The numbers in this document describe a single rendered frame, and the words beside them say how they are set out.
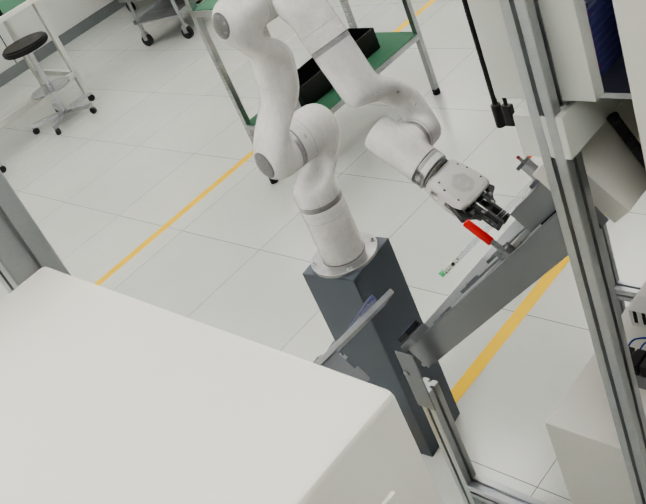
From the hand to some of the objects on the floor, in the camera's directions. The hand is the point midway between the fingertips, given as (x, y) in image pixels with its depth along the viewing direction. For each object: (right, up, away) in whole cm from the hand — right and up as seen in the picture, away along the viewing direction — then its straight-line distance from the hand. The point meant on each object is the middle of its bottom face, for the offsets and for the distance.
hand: (496, 217), depth 179 cm
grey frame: (+51, -67, +49) cm, 98 cm away
